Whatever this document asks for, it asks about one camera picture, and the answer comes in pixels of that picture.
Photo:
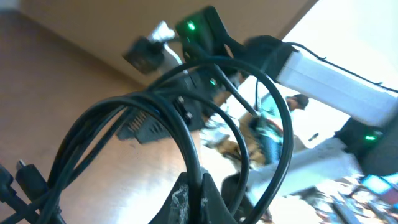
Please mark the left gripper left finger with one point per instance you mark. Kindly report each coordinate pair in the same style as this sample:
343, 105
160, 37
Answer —
175, 209

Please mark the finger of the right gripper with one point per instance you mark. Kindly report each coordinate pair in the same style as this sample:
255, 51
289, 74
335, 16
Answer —
228, 190

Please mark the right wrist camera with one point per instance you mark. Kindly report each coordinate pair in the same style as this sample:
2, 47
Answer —
152, 53

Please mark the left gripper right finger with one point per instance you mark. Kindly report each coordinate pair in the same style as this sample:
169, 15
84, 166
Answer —
213, 209

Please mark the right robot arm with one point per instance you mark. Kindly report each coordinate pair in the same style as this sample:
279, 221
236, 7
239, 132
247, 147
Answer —
198, 59

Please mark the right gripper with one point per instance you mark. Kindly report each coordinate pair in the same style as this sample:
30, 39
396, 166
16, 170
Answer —
199, 81

